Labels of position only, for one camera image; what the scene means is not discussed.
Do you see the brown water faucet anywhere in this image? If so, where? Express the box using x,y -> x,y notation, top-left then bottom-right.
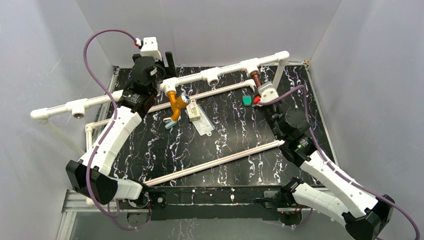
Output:
249,70 -> 262,88

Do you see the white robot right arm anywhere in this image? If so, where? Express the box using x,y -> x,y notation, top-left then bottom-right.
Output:
260,104 -> 393,240

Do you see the orange water faucet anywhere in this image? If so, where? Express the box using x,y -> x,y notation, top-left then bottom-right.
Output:
166,91 -> 191,122

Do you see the small cardboard box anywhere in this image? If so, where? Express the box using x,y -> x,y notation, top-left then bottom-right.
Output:
185,99 -> 201,122

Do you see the light blue tape roll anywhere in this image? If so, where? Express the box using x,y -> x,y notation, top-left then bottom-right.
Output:
165,121 -> 177,130

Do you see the clear plastic bag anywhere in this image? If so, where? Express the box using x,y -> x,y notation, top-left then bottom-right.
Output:
191,105 -> 215,137

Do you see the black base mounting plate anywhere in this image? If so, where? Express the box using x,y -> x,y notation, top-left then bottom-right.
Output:
127,185 -> 304,227

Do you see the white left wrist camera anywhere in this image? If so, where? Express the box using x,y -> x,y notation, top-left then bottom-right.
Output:
134,37 -> 163,62

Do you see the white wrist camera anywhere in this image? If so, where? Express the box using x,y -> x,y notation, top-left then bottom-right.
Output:
253,82 -> 279,106
134,37 -> 163,62

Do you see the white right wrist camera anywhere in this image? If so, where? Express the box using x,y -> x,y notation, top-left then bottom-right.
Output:
253,82 -> 279,106

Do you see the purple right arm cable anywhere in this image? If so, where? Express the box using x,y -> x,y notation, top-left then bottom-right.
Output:
259,85 -> 421,240

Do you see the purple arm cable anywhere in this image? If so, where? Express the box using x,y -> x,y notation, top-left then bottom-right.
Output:
82,29 -> 148,232
259,85 -> 421,240

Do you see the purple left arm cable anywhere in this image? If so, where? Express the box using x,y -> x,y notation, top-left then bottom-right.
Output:
82,29 -> 148,232

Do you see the white PVC pipe frame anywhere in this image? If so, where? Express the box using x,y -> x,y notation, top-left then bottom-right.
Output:
29,50 -> 291,187

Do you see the aluminium rail frame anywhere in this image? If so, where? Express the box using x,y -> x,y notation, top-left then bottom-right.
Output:
56,187 -> 373,240

